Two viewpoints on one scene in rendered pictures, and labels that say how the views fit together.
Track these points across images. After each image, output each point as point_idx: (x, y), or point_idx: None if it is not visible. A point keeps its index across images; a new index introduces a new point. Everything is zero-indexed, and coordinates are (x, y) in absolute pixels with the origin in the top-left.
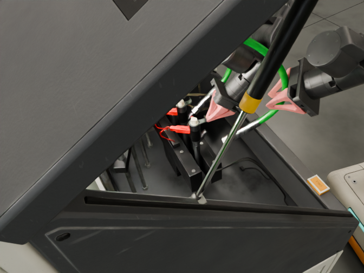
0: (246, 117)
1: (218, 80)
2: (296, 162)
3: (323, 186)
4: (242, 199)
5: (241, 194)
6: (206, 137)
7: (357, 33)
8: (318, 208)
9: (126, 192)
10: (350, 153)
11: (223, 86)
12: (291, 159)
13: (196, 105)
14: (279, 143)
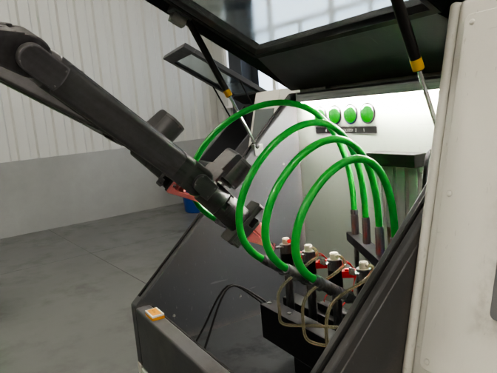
0: (224, 366)
1: (254, 209)
2: (168, 329)
3: (151, 310)
4: (239, 363)
5: (239, 366)
6: None
7: (150, 118)
8: (176, 251)
9: (279, 114)
10: None
11: (249, 211)
12: (172, 331)
13: None
14: (182, 343)
